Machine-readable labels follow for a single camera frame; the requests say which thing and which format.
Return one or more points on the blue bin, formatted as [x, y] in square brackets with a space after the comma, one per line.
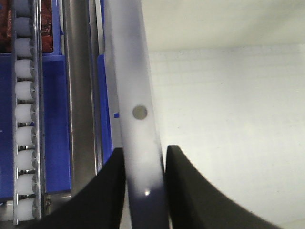
[55, 103]
[104, 107]

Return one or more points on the blue bin lower left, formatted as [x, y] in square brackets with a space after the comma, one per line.
[55, 103]

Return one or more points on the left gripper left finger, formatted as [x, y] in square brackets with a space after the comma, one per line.
[99, 205]

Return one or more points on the steel shelf side beam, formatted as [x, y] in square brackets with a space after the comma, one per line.
[81, 53]

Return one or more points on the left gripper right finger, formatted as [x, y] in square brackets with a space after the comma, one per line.
[194, 203]

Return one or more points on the blue bin lower centre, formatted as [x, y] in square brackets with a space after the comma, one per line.
[104, 107]

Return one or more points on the white plastic Totelife tote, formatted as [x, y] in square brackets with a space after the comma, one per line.
[225, 81]

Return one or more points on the left white roller track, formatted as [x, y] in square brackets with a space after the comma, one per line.
[27, 111]

